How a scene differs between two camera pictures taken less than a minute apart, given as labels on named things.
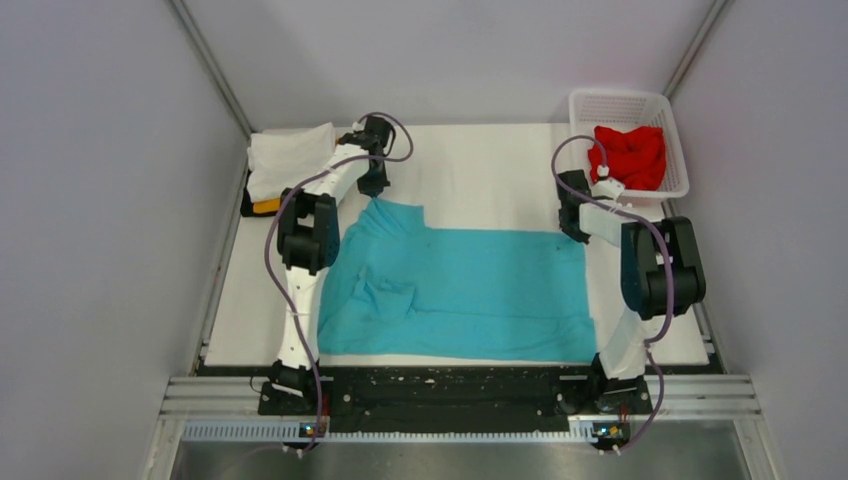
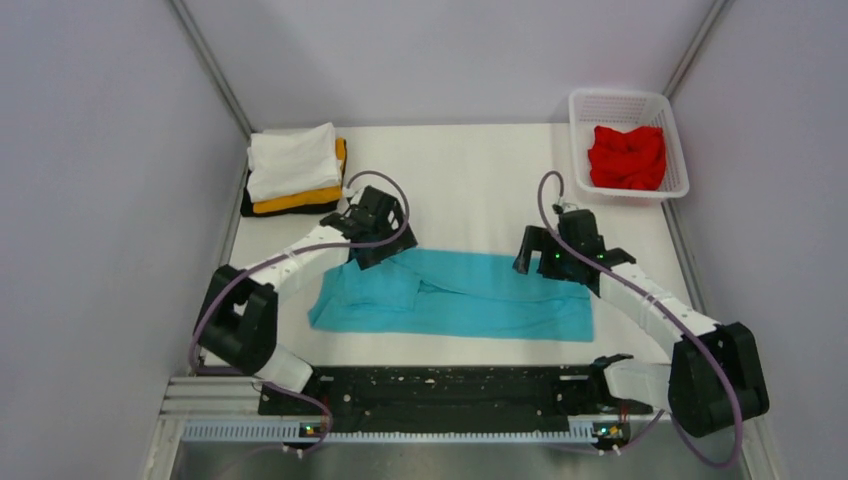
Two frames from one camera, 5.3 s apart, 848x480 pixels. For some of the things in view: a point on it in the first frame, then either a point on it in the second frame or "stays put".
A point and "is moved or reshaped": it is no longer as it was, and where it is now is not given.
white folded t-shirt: (280, 161) stays put
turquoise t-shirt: (390, 287) is moved or reshaped
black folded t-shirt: (246, 208) stays put
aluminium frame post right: (717, 9) stays put
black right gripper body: (576, 235) to (556, 261)
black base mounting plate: (454, 399) stays put
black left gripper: (374, 187) to (405, 241)
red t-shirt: (635, 158) stays put
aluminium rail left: (216, 398) stays put
